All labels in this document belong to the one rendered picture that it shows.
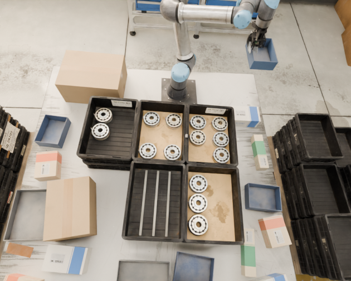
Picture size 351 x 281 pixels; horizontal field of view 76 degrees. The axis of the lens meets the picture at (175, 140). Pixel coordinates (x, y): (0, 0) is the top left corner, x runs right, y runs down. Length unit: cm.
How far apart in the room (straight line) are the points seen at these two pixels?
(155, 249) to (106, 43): 251
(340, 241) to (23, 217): 204
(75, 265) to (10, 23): 311
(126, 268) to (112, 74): 117
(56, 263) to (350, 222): 192
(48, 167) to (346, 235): 203
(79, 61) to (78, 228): 107
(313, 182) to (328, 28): 266
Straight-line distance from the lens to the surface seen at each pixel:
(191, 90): 174
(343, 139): 272
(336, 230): 207
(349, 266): 208
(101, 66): 169
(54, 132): 172
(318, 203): 217
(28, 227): 158
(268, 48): 169
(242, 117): 165
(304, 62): 354
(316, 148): 220
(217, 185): 137
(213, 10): 125
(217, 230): 133
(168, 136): 143
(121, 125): 148
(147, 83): 181
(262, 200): 158
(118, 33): 330
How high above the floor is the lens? 211
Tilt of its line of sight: 65 degrees down
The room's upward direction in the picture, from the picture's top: 11 degrees clockwise
